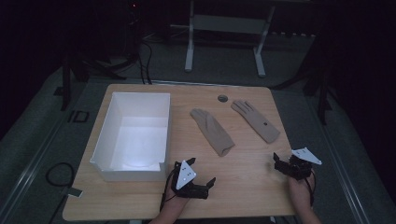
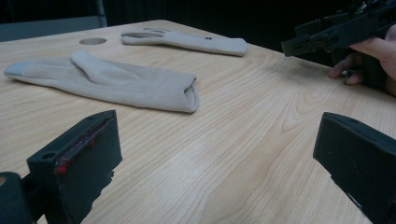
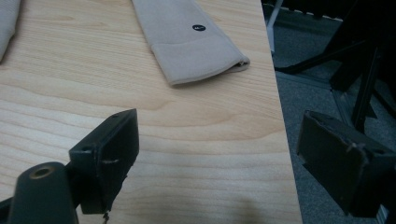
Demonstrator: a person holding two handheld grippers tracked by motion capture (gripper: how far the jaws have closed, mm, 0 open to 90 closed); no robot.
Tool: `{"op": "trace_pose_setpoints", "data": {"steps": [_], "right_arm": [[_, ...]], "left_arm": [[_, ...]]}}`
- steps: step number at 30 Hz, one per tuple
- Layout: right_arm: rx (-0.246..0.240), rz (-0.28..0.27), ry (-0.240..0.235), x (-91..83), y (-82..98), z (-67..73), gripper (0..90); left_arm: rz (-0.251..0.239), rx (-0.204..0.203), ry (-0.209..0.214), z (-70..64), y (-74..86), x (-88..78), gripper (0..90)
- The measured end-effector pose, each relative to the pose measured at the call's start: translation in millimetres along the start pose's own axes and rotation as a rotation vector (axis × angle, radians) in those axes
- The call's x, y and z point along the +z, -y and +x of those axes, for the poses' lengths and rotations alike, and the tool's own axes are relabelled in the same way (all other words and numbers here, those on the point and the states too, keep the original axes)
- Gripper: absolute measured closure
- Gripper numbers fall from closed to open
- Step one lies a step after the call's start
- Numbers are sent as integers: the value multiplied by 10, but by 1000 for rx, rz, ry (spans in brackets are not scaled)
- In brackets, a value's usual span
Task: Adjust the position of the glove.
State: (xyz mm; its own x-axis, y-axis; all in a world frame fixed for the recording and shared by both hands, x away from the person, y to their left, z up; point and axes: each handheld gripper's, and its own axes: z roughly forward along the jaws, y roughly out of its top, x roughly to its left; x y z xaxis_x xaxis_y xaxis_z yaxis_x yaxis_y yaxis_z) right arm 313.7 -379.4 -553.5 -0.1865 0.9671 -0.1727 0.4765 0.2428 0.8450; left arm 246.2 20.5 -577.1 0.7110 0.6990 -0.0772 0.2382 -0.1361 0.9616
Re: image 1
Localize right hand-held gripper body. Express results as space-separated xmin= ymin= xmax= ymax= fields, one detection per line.
xmin=287 ymin=147 xmax=323 ymax=182

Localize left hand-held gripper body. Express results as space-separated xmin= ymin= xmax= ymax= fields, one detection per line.
xmin=170 ymin=160 xmax=209 ymax=200

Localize plain beige glove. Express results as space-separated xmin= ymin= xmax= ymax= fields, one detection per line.
xmin=190 ymin=107 xmax=235 ymax=158

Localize beige glove with black dot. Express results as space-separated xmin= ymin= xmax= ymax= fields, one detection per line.
xmin=231 ymin=99 xmax=281 ymax=145

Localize white plastic storage box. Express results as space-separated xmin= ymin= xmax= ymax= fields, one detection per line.
xmin=89 ymin=91 xmax=172 ymax=183

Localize person's right hand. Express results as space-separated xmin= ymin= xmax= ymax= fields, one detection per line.
xmin=287 ymin=174 xmax=316 ymax=208

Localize person's left hand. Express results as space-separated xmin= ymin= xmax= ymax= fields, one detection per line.
xmin=161 ymin=186 xmax=191 ymax=216

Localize black tripod stand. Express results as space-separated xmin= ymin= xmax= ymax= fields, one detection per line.
xmin=53 ymin=0 xmax=142 ymax=112
xmin=270 ymin=31 xmax=339 ymax=126

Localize grey tape piece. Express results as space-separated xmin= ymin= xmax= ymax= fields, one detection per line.
xmin=66 ymin=187 xmax=84 ymax=199

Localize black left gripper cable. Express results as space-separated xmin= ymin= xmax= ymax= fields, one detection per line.
xmin=159 ymin=169 xmax=177 ymax=213

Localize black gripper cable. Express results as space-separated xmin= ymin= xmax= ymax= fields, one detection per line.
xmin=305 ymin=170 xmax=317 ymax=208
xmin=159 ymin=169 xmax=177 ymax=213

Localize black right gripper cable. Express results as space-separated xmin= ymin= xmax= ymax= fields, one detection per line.
xmin=305 ymin=170 xmax=317 ymax=208

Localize black hanging cables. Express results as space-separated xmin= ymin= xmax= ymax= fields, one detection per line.
xmin=135 ymin=18 xmax=154 ymax=86

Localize black rectangular floor bracket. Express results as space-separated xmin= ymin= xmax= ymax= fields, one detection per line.
xmin=67 ymin=109 xmax=91 ymax=124

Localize looped black floor cable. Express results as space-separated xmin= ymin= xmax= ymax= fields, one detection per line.
xmin=45 ymin=161 xmax=76 ymax=189

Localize white metal desk frame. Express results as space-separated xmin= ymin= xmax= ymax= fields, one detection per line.
xmin=184 ymin=0 xmax=276 ymax=78

